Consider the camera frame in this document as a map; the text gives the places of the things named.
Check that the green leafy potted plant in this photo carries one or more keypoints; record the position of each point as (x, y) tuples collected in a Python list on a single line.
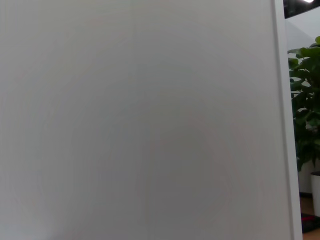
[(306, 100)]

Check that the white plant pot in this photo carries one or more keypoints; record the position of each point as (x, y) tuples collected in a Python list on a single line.
[(316, 192)]

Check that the black red floor object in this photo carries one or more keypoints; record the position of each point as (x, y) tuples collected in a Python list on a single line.
[(308, 222)]

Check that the bright ceiling light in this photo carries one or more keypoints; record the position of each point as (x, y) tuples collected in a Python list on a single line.
[(309, 1)]

